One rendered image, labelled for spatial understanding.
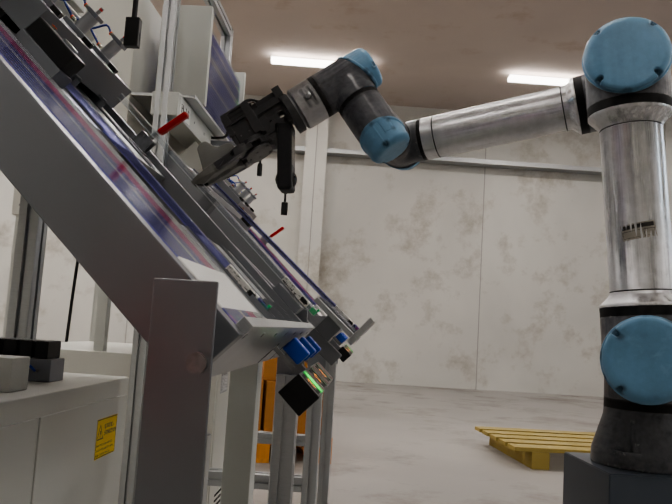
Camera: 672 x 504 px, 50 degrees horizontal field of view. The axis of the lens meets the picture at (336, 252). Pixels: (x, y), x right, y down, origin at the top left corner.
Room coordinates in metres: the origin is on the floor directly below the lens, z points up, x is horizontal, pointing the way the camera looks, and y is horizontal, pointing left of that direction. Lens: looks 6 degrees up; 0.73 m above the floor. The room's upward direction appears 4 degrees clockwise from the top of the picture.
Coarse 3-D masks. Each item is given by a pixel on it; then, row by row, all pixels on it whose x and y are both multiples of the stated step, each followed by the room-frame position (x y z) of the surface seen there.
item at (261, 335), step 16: (240, 320) 0.61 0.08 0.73; (256, 320) 0.65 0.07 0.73; (272, 320) 0.77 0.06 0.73; (256, 336) 0.69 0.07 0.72; (272, 336) 0.81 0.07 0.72; (288, 336) 0.98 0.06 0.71; (304, 336) 1.26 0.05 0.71; (224, 352) 0.61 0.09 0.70; (240, 352) 0.70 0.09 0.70; (256, 352) 0.83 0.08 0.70; (272, 352) 1.01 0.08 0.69; (224, 368) 0.71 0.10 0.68
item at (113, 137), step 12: (72, 84) 0.99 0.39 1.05; (96, 120) 0.97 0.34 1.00; (108, 132) 0.97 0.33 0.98; (120, 144) 0.97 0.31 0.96; (132, 156) 0.97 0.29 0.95; (144, 168) 0.97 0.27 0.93; (156, 180) 0.97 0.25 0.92; (156, 192) 0.97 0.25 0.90; (168, 204) 0.97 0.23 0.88; (180, 216) 0.97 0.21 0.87; (192, 228) 0.97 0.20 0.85; (204, 240) 0.97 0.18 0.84; (216, 252) 0.96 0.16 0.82; (228, 264) 0.96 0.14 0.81; (240, 276) 0.96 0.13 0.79; (252, 288) 0.97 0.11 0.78
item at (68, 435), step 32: (32, 384) 1.07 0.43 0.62; (64, 384) 1.09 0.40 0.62; (96, 384) 1.15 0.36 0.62; (0, 416) 0.85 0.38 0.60; (32, 416) 0.94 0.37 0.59; (64, 416) 1.03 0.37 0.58; (96, 416) 1.15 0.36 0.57; (0, 448) 0.86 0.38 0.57; (32, 448) 0.94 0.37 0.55; (64, 448) 1.04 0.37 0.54; (96, 448) 1.16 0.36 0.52; (0, 480) 0.87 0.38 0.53; (32, 480) 0.96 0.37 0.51; (64, 480) 1.05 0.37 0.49; (96, 480) 1.18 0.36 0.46
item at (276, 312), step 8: (192, 232) 0.96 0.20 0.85; (200, 240) 0.96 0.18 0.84; (224, 248) 1.18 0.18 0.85; (224, 256) 1.09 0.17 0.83; (232, 256) 1.20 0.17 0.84; (216, 264) 0.94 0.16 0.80; (232, 264) 1.09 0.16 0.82; (240, 264) 1.25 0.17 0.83; (224, 272) 0.95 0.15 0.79; (240, 272) 1.14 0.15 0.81; (248, 272) 1.27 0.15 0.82; (232, 280) 0.96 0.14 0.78; (248, 280) 1.15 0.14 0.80; (240, 288) 0.96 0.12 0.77; (256, 288) 1.17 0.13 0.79; (248, 296) 0.96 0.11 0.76; (264, 296) 1.18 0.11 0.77; (256, 304) 0.96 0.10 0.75; (272, 304) 1.18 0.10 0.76; (264, 312) 0.96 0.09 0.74; (272, 312) 1.06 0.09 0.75; (280, 312) 1.18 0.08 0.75; (288, 320) 1.17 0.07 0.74
